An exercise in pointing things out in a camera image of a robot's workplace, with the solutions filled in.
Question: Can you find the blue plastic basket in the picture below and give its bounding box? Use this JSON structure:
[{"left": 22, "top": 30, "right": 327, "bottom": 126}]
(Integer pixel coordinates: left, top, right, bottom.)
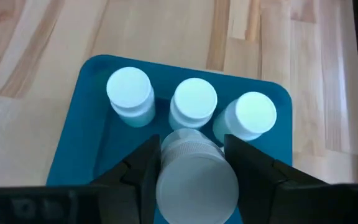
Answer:
[{"left": 45, "top": 54, "right": 293, "bottom": 224}]

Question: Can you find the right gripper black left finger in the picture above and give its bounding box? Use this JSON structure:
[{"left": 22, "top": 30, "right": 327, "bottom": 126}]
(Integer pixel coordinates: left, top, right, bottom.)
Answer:
[{"left": 90, "top": 134, "right": 162, "bottom": 224}]

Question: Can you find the white plastic pill bottle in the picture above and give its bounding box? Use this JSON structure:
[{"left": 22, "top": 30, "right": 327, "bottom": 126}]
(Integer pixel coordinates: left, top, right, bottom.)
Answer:
[
  {"left": 106, "top": 66, "right": 157, "bottom": 128},
  {"left": 212, "top": 91, "right": 278, "bottom": 144},
  {"left": 168, "top": 77, "right": 219, "bottom": 131},
  {"left": 155, "top": 128, "right": 240, "bottom": 224}
]

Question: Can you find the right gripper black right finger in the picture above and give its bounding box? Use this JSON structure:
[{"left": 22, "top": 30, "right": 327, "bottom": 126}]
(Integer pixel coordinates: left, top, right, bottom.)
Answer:
[{"left": 224, "top": 134, "right": 332, "bottom": 224}]

